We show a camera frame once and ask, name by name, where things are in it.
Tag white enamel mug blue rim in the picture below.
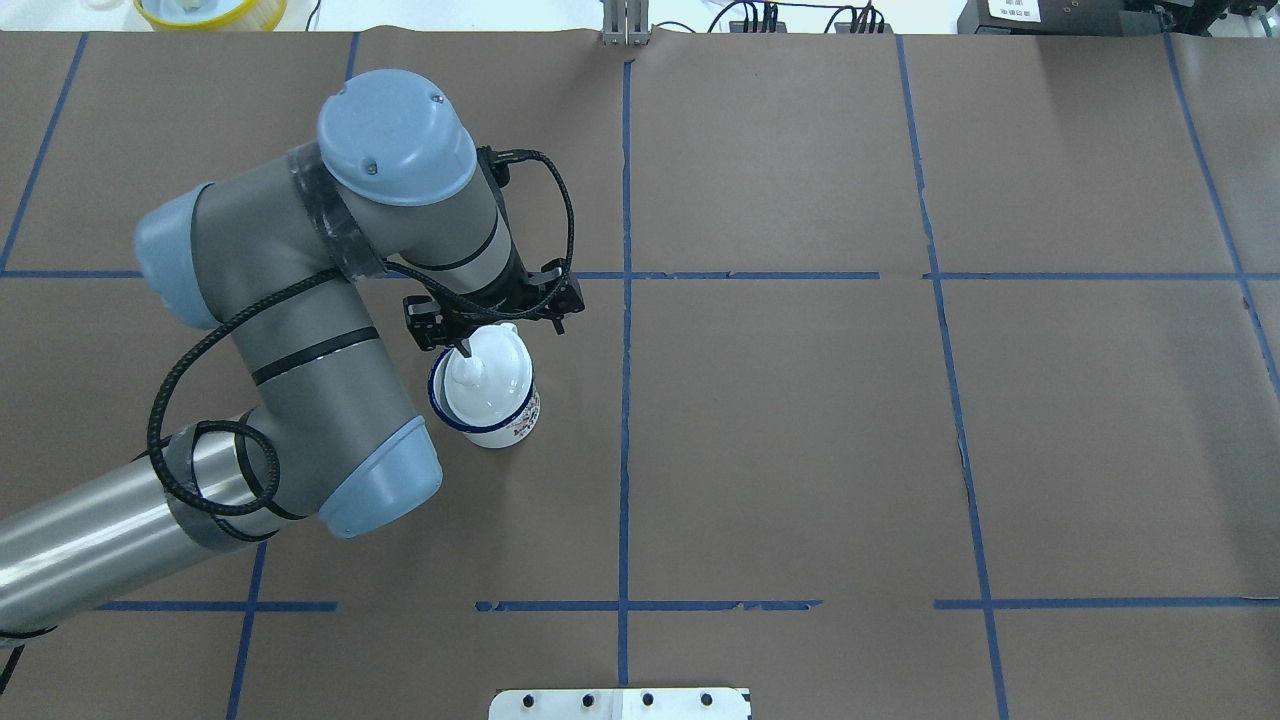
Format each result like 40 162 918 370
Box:
428 341 541 448

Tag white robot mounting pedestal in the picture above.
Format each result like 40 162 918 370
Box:
488 687 753 719

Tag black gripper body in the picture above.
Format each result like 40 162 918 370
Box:
458 255 544 313

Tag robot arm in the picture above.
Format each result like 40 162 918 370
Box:
3 68 582 650

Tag aluminium frame post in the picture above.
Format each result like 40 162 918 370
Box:
600 0 652 47

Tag blue tape grid lines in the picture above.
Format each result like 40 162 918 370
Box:
0 32 1280 720

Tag white ceramic lid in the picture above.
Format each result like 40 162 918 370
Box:
438 323 534 428

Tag yellow rimmed bowl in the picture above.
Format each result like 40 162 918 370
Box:
132 1 289 32

